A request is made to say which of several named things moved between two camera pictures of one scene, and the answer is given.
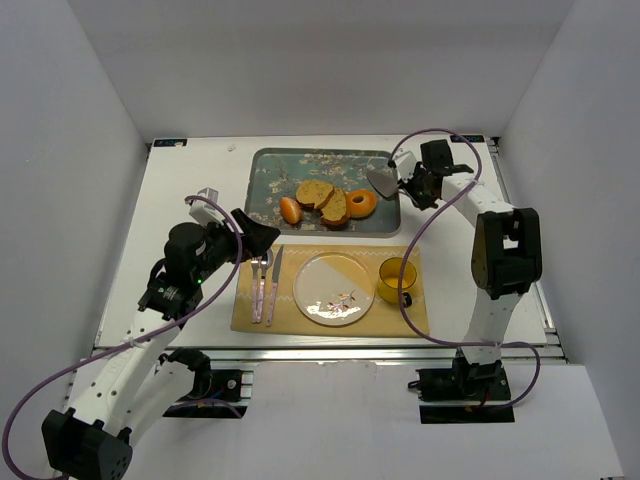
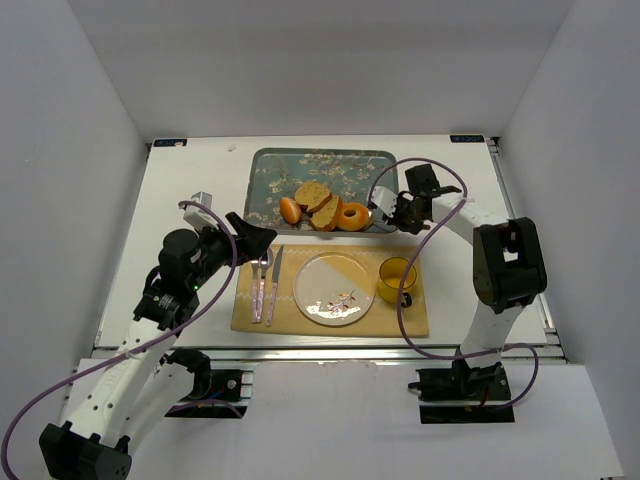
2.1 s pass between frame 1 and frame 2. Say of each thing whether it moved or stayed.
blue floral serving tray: stayed
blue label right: stayed
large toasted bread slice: stayed
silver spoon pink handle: stayed
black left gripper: stayed
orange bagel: moved
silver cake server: moved
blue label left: stayed
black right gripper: moved
